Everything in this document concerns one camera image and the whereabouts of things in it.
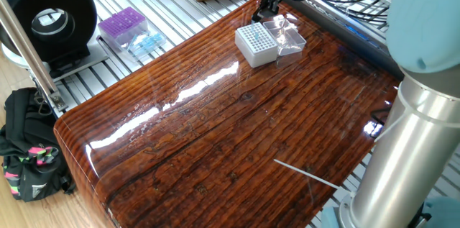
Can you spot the silver grey UR5 robot arm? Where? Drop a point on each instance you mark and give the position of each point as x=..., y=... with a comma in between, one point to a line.
x=413, y=141

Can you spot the white pipette tip holder box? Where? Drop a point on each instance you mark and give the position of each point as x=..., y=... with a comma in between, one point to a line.
x=258, y=53

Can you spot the purple pipette tip box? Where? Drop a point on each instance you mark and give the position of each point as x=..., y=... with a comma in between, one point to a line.
x=122, y=23

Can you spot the glossy brown wooden board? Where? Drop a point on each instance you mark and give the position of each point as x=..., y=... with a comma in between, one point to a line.
x=251, y=131

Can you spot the black backpack with pink marks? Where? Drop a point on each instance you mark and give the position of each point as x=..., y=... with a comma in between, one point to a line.
x=32, y=170

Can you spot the blue pipette tip in holder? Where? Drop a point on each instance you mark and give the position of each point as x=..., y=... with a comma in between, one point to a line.
x=257, y=37

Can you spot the clear plastic holder lid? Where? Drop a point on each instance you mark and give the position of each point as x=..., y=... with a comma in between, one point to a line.
x=289, y=39

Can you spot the grey metal fan plate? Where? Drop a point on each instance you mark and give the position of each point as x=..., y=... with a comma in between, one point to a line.
x=91, y=59

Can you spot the slanted aluminium profile bar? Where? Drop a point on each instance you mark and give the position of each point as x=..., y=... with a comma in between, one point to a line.
x=25, y=39

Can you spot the large blue pipette tip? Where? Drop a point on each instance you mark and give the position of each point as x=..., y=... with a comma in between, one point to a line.
x=149, y=39
x=143, y=47

